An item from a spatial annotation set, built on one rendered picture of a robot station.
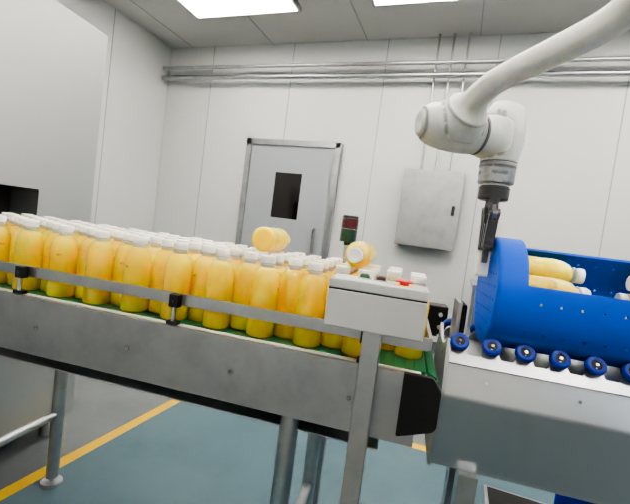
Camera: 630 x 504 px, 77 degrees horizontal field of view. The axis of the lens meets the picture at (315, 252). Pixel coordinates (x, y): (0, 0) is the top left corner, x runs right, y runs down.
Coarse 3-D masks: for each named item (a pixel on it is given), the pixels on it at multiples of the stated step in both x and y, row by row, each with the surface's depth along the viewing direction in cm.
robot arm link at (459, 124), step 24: (624, 0) 70; (576, 24) 76; (600, 24) 73; (624, 24) 72; (552, 48) 78; (576, 48) 76; (504, 72) 83; (528, 72) 81; (456, 96) 92; (480, 96) 87; (432, 120) 93; (456, 120) 91; (480, 120) 91; (432, 144) 97; (456, 144) 96; (480, 144) 97
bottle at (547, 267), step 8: (528, 256) 102; (536, 264) 100; (544, 264) 100; (552, 264) 100; (560, 264) 100; (536, 272) 100; (544, 272) 100; (552, 272) 99; (560, 272) 99; (568, 272) 99; (576, 272) 100; (568, 280) 100
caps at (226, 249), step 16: (32, 224) 119; (48, 224) 125; (64, 224) 122; (80, 224) 130; (144, 240) 110; (160, 240) 117; (176, 240) 120; (192, 240) 126; (208, 240) 133; (224, 256) 104; (256, 256) 107; (272, 256) 102; (288, 256) 115; (304, 256) 118; (320, 256) 126
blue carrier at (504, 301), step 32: (512, 256) 95; (544, 256) 110; (576, 256) 107; (480, 288) 112; (512, 288) 92; (544, 288) 90; (608, 288) 111; (480, 320) 106; (512, 320) 93; (544, 320) 91; (576, 320) 89; (608, 320) 87; (544, 352) 97; (576, 352) 93; (608, 352) 90
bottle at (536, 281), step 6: (534, 276) 97; (540, 276) 97; (534, 282) 96; (540, 282) 96; (546, 282) 96; (552, 282) 95; (558, 282) 95; (564, 282) 95; (552, 288) 95; (558, 288) 94; (564, 288) 94; (570, 288) 94; (576, 288) 97
